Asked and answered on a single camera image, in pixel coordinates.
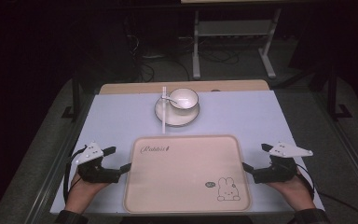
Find white spoon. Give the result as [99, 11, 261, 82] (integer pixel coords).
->
[161, 95, 179, 105]

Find black floor cables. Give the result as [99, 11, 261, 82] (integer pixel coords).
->
[124, 15, 241, 83]

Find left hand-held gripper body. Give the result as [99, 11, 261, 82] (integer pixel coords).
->
[74, 142, 122, 184]

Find person's right hand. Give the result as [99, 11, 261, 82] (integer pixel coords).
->
[267, 169, 317, 213]

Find person's left hand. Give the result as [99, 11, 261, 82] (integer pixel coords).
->
[64, 173, 110, 216]

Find white bowl with dark rim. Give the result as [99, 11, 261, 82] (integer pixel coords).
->
[168, 88, 200, 111]

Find white metal stand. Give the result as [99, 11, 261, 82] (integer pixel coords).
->
[191, 8, 282, 80]

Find white chopstick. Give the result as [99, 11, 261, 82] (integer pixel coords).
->
[163, 86, 168, 134]
[161, 86, 166, 134]

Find light blue table mat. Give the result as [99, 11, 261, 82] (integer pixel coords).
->
[49, 90, 324, 216]

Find black metal stand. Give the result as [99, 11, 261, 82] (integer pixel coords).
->
[61, 69, 82, 121]
[325, 63, 354, 121]

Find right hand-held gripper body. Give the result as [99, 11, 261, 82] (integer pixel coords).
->
[253, 142, 314, 185]

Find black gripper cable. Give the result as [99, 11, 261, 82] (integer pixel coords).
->
[295, 166, 358, 224]
[62, 145, 89, 205]

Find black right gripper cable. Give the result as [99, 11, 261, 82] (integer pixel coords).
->
[295, 166, 358, 224]

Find white plate with dark rim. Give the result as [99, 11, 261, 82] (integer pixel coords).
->
[154, 94, 200, 127]

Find beige tray with rabbit print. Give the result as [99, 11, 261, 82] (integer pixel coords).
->
[123, 134, 252, 215]

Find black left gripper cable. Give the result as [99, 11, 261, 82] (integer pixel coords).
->
[62, 145, 89, 205]

